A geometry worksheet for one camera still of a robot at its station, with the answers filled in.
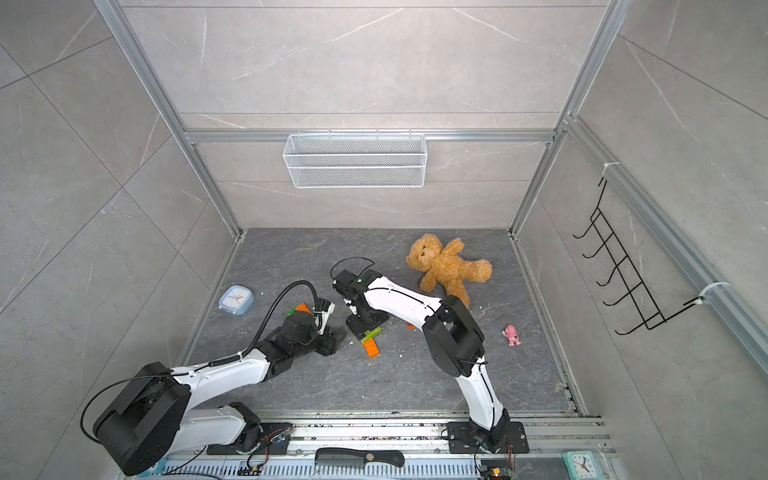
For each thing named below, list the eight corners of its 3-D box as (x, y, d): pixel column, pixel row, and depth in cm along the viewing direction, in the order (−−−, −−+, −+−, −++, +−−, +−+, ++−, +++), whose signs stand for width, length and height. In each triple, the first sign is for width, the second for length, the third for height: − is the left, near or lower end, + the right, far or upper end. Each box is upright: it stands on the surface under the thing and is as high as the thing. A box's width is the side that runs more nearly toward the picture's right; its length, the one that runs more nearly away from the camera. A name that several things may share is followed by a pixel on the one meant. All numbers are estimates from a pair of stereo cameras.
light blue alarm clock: (217, 315, 98) (212, 310, 95) (227, 291, 104) (223, 285, 101) (249, 315, 98) (244, 310, 95) (257, 291, 104) (253, 285, 101)
